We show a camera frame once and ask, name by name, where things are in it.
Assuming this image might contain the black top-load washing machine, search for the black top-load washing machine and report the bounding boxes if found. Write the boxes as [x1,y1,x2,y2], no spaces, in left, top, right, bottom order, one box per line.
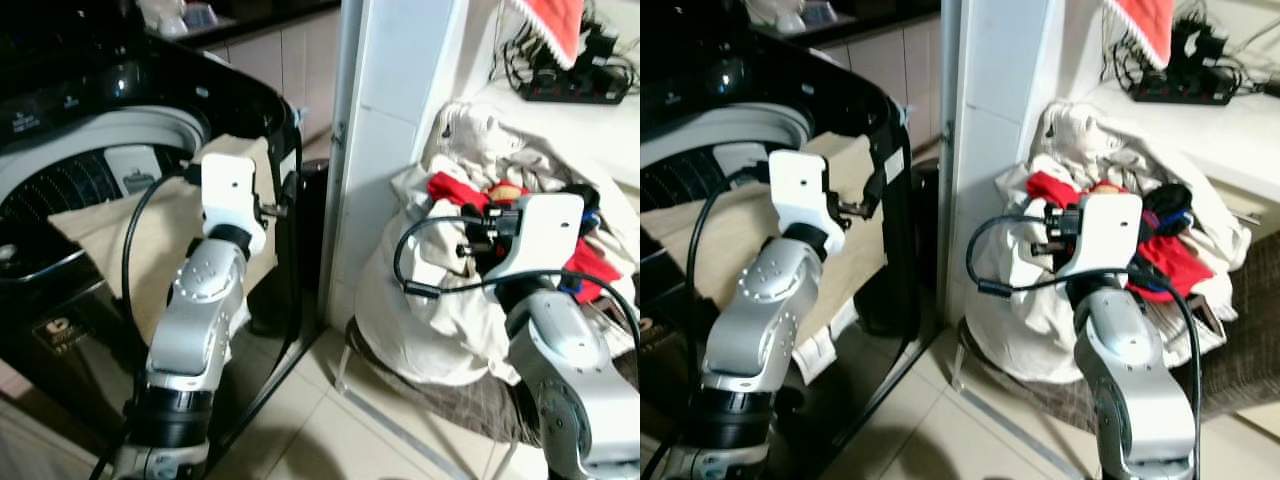
[640,0,941,476]
[0,0,307,446]

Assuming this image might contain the red garment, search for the red garment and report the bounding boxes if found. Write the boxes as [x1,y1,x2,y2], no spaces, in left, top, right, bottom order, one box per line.
[1026,170,1217,303]
[427,171,623,303]

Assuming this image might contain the black garment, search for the black garment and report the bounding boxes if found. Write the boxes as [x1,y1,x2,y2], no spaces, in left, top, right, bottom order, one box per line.
[1143,182,1197,238]
[558,183,603,221]

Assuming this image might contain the cream crumpled sheet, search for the cream crumpled sheet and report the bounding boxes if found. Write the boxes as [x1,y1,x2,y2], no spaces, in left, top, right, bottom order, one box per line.
[354,100,641,388]
[964,100,1253,388]

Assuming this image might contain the dark counter with tiled cabinet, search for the dark counter with tiled cabinet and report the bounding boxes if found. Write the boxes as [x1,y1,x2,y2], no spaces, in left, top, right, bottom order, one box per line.
[750,0,943,166]
[145,0,343,166]

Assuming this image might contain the black power strip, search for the black power strip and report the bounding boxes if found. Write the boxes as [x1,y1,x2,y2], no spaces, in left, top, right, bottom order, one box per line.
[1130,74,1238,107]
[517,68,633,106]

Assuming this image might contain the brown woven fabric seat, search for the brown woven fabric seat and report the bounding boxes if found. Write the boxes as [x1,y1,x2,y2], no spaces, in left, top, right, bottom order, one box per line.
[335,300,641,447]
[950,228,1280,433]

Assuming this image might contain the red cloth with white trim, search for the red cloth with white trim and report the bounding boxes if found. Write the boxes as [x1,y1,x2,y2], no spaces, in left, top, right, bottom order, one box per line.
[508,0,588,70]
[1104,0,1178,70]

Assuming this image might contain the white object on counter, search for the white object on counter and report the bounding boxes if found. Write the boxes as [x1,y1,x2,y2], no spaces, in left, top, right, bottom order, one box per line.
[135,0,193,38]
[745,0,803,28]

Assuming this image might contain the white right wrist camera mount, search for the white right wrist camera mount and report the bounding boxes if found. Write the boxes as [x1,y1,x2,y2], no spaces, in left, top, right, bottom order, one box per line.
[488,193,587,287]
[1058,191,1144,283]

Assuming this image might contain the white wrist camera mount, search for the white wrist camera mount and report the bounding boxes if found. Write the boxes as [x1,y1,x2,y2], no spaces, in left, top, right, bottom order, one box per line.
[199,153,269,257]
[767,150,847,253]
[488,193,587,287]
[1058,191,1144,283]

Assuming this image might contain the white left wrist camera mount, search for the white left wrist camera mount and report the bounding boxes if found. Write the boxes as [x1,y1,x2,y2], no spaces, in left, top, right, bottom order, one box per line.
[199,153,269,257]
[767,150,847,253]

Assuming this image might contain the silver door frame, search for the silver door frame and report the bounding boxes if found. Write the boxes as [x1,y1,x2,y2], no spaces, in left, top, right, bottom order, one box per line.
[934,0,967,336]
[317,0,367,336]

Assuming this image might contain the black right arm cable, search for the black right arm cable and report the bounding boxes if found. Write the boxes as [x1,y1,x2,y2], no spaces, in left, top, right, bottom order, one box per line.
[964,212,1202,480]
[392,214,641,353]

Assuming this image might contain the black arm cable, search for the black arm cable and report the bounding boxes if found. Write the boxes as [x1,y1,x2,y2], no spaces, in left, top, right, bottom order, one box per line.
[964,212,1202,480]
[684,168,773,336]
[392,214,641,353]
[119,168,207,323]

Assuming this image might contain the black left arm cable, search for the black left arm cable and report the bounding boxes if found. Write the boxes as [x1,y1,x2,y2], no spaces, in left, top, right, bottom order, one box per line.
[119,168,207,323]
[684,168,773,336]

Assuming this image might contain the tangled black charger cables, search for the tangled black charger cables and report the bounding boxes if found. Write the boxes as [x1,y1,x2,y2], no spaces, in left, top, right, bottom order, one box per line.
[1100,15,1263,96]
[493,18,638,93]

